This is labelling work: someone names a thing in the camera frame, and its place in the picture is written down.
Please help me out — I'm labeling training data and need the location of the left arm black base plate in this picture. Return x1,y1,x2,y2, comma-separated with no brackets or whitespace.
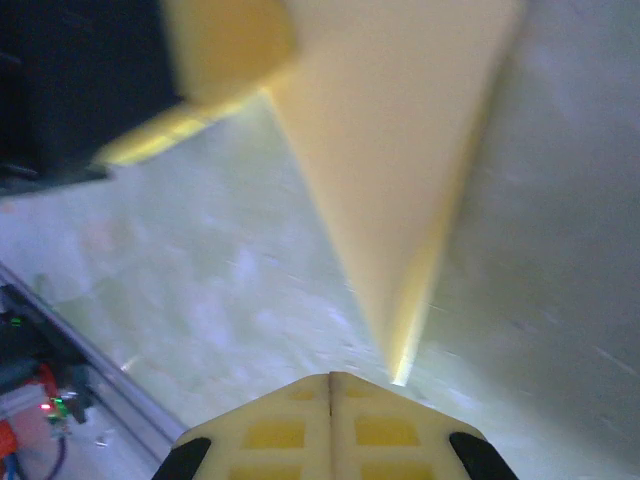
0,282,96,401

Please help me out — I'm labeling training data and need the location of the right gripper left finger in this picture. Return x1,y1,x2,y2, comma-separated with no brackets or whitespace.
158,372,332,480

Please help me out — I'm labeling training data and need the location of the aluminium mounting rail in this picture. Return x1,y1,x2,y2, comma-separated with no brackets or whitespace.
0,259,190,451

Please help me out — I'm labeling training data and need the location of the yellow paper sheet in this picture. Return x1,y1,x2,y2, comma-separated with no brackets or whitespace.
257,0,527,387

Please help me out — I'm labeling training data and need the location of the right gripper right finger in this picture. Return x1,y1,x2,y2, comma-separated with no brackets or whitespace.
330,372,521,480

